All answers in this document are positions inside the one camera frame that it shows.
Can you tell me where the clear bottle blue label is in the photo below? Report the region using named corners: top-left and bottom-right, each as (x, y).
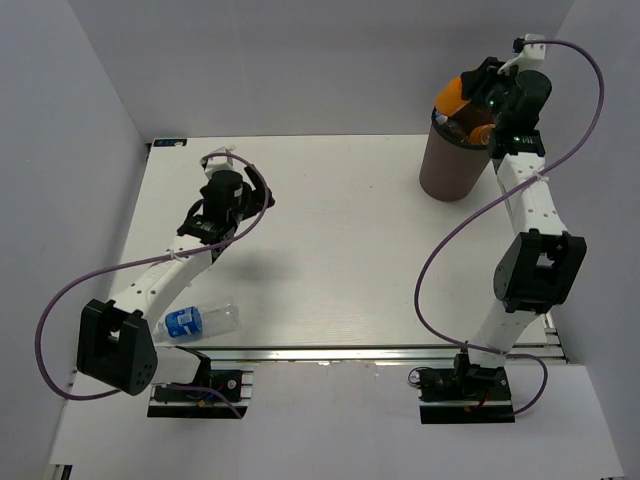
top-left (152, 298), bottom-right (241, 344)

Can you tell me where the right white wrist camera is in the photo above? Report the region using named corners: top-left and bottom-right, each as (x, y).
top-left (497, 34), bottom-right (546, 76)

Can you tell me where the clear plastic bottle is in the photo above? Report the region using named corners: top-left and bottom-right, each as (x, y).
top-left (434, 110), bottom-right (449, 125)

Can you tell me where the orange juice bottle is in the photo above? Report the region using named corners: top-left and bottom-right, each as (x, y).
top-left (468, 123), bottom-right (495, 146)
top-left (434, 76), bottom-right (469, 117)

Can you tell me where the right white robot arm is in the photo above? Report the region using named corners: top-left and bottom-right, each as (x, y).
top-left (451, 57), bottom-right (586, 399)

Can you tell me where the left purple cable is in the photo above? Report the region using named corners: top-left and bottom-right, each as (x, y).
top-left (34, 152), bottom-right (271, 402)

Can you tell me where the brown cylindrical bin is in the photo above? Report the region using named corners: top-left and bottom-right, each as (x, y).
top-left (419, 104), bottom-right (489, 202)

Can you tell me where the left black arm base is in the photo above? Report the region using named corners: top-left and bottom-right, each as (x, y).
top-left (147, 347), bottom-right (254, 420)

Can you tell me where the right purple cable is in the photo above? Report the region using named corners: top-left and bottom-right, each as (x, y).
top-left (409, 38), bottom-right (606, 417)

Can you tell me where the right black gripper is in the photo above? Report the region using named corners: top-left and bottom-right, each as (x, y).
top-left (459, 57), bottom-right (526, 128)

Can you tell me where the blue table corner sticker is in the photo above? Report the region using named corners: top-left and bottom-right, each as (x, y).
top-left (152, 138), bottom-right (187, 148)

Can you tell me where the purple cable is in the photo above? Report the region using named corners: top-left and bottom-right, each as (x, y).
top-left (34, 152), bottom-right (271, 402)
top-left (409, 38), bottom-right (606, 417)

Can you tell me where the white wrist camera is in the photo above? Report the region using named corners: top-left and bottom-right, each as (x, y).
top-left (497, 34), bottom-right (546, 76)
top-left (199, 147), bottom-right (234, 179)

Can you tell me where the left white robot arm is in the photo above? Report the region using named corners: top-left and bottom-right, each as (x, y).
top-left (76, 164), bottom-right (274, 399)

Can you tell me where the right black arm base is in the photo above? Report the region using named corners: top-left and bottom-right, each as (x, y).
top-left (407, 351), bottom-right (515, 425)

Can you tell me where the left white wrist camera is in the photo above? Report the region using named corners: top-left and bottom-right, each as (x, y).
top-left (199, 147), bottom-right (234, 179)

